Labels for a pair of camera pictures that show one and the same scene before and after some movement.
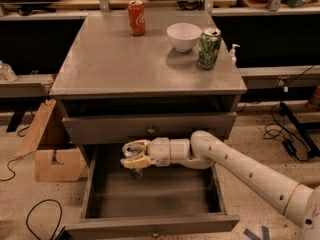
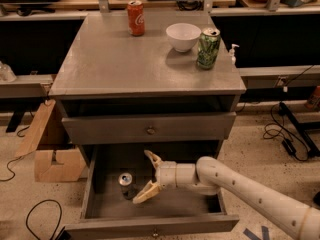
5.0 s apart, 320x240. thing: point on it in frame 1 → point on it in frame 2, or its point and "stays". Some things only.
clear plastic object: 7,74 stays
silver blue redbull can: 135,172 → 127,186
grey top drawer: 122,129 stays
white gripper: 159,151 → 167,174
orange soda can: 136,18 stays
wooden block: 74,167 stays
